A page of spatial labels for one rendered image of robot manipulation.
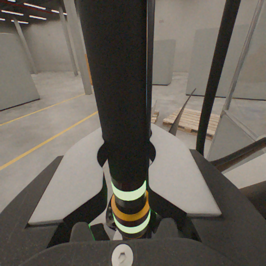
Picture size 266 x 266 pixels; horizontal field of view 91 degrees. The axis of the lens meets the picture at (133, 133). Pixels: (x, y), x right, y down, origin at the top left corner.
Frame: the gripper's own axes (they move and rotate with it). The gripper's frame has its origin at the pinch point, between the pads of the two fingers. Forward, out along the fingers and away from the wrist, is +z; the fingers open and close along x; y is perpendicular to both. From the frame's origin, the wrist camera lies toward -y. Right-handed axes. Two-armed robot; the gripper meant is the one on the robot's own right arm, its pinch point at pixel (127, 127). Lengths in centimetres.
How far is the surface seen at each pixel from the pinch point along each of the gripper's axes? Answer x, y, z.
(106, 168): -43, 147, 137
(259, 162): 36.3, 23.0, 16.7
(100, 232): -10.0, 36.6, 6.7
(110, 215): -5.9, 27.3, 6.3
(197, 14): 456, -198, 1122
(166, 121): 79, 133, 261
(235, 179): 31.0, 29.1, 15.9
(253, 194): 15.9, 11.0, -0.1
